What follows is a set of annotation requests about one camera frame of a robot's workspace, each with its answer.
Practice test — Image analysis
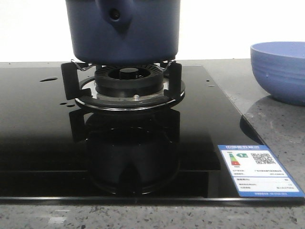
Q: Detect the blue ceramic bowl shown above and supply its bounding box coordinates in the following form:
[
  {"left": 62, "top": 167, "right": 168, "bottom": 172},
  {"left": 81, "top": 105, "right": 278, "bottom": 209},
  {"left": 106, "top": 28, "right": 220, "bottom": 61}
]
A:
[{"left": 250, "top": 42, "right": 305, "bottom": 106}]

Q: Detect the right black pot support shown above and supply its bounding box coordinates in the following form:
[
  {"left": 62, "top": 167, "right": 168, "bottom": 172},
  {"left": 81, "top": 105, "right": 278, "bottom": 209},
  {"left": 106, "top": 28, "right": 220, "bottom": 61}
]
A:
[{"left": 61, "top": 60, "right": 185, "bottom": 112}]

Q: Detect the blue cooking pot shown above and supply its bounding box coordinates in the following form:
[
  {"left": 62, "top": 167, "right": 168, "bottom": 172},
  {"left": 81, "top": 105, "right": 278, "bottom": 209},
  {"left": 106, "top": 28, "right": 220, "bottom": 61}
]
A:
[{"left": 66, "top": 0, "right": 181, "bottom": 66}]

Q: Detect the right gas burner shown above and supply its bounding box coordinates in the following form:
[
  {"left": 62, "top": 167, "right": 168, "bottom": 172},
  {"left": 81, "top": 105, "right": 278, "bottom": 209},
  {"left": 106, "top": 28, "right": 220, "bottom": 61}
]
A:
[{"left": 94, "top": 64, "right": 163, "bottom": 97}]

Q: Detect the black glass gas cooktop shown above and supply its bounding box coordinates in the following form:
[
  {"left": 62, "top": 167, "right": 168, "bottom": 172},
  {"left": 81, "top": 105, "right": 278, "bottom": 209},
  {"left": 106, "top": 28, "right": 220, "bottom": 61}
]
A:
[{"left": 0, "top": 66, "right": 305, "bottom": 206}]

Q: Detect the blue energy label sticker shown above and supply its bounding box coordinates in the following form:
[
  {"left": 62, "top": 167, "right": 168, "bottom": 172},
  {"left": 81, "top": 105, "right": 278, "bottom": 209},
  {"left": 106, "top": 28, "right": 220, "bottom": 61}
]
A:
[{"left": 218, "top": 145, "right": 305, "bottom": 198}]

